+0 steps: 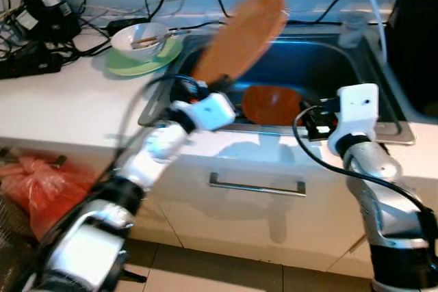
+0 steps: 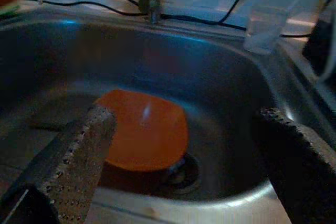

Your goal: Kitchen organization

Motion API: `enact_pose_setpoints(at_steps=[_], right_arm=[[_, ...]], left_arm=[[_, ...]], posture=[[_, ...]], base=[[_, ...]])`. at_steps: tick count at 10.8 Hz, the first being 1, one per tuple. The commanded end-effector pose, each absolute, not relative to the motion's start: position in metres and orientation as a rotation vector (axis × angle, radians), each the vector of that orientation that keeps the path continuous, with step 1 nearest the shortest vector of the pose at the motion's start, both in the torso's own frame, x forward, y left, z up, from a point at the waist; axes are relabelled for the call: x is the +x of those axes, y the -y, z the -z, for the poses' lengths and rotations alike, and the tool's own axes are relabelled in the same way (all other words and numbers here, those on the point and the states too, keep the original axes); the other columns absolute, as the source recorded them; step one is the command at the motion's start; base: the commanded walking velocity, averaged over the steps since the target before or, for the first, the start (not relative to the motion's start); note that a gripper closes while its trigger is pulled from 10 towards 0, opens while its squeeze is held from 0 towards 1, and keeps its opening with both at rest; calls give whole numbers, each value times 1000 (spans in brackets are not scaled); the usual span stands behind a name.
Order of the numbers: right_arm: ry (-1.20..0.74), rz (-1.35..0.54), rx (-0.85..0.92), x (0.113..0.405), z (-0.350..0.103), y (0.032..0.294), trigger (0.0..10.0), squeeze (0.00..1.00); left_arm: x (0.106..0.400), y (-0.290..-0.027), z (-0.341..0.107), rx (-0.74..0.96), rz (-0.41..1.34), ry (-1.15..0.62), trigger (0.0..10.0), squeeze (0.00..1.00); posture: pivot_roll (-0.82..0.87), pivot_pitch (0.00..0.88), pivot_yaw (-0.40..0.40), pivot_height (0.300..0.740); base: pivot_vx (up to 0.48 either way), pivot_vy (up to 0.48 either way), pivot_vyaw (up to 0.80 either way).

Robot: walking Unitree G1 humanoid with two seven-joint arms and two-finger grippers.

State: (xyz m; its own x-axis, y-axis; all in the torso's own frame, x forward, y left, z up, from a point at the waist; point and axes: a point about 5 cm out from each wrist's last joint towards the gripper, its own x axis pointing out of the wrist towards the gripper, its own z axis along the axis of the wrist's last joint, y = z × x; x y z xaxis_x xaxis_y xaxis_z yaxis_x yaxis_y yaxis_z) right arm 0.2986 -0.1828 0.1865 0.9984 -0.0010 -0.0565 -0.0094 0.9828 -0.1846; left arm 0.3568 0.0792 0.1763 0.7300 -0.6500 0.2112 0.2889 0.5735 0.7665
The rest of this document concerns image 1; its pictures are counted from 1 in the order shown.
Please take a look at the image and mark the orange bowl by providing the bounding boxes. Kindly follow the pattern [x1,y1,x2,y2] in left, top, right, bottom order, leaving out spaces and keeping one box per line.
[241,85,305,127]

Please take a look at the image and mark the orange plate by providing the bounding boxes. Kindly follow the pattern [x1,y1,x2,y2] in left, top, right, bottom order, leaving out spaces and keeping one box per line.
[190,0,288,88]

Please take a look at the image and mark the white kitchen base cabinet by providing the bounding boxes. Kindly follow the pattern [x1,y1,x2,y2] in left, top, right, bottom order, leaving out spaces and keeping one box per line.
[0,138,438,272]

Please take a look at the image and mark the green plate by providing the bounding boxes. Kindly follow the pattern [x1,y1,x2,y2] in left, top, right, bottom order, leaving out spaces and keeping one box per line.
[105,36,184,77]

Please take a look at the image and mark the stainless steel sink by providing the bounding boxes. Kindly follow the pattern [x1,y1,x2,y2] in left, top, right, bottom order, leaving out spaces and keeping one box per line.
[139,29,416,146]

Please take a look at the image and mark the white bowl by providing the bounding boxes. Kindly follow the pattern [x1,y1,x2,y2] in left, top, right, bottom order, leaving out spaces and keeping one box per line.
[111,22,170,62]

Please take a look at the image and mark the clear glass cup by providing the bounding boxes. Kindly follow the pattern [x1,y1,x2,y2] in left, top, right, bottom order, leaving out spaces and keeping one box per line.
[339,10,367,48]

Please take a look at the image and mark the black appliance with red dot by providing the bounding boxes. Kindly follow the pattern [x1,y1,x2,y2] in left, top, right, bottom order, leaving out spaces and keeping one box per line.
[383,0,438,118]

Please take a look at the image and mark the black power strip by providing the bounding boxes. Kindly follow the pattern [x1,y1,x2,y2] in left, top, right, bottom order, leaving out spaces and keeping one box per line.
[0,40,69,79]

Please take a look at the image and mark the red plastic bag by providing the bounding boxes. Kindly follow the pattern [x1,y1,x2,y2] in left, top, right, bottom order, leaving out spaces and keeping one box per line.
[0,155,96,238]

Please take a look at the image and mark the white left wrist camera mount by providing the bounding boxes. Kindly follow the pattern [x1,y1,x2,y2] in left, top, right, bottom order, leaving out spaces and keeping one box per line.
[171,92,237,132]

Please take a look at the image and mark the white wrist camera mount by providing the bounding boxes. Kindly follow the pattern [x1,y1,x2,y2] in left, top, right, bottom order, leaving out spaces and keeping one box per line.
[327,83,381,156]
[171,92,237,132]

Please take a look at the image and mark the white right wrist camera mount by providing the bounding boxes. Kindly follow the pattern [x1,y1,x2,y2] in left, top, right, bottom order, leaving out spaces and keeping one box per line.
[327,83,381,156]

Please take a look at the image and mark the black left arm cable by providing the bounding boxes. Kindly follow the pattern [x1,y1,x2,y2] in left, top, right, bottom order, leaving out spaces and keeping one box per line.
[113,73,196,170]

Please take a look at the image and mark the long steel cabinet handle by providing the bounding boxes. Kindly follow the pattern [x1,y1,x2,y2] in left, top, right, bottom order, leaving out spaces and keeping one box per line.
[208,172,307,198]

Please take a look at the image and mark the dark cabinet handle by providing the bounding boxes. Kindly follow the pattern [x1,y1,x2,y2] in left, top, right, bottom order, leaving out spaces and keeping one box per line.
[0,146,69,167]

